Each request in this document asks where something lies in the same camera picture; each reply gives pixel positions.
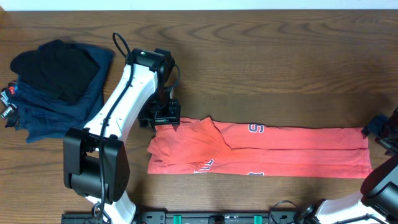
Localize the navy blue folded garment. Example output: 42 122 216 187
11 44 114 143

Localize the left black cable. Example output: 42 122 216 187
91 31 135 224

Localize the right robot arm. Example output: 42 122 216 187
294 110 397 224

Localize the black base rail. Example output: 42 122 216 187
60 210 312 224

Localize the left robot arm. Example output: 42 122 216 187
62 49 181 223

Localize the red t-shirt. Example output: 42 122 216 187
147 117 373 179

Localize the dark garment with printed graphics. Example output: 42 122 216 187
1 80 19 128

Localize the black folded garment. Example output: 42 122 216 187
10 40 100 103

